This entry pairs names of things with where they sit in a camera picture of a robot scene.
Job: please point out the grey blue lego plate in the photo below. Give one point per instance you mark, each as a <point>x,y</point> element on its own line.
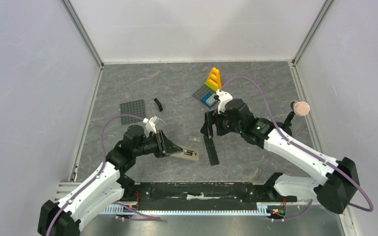
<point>205,95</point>

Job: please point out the yellow green lego tower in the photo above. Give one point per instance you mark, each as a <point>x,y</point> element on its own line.
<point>213,80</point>

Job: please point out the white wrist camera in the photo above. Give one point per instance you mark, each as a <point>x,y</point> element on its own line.
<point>223,98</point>
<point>150,124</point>

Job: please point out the black microphone stand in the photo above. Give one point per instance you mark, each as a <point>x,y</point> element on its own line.
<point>286,125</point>

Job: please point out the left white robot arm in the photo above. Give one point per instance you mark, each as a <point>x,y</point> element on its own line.
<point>69,215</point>

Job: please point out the black slim remote control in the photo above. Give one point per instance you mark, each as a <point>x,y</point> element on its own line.
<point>211,151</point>

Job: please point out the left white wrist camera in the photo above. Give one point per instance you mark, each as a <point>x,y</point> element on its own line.
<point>150,124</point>

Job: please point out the small black plastic piece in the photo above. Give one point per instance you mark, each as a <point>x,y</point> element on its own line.
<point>158,104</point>

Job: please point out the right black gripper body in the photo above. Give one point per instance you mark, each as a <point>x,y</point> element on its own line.
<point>214,120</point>

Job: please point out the dark grey lego baseplate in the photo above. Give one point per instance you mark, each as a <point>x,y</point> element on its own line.
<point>136,108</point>

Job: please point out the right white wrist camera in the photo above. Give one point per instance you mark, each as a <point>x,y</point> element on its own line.
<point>223,98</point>

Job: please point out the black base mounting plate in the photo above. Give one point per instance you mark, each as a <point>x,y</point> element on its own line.
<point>169,196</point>

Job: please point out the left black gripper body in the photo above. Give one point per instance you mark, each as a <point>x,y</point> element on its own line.
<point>154,144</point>

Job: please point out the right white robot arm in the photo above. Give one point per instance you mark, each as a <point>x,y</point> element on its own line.
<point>332,182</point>

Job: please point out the beige foam microphone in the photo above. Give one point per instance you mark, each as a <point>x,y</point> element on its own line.
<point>300,108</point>

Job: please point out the white slotted cable duct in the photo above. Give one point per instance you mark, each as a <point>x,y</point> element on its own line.
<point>113,209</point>

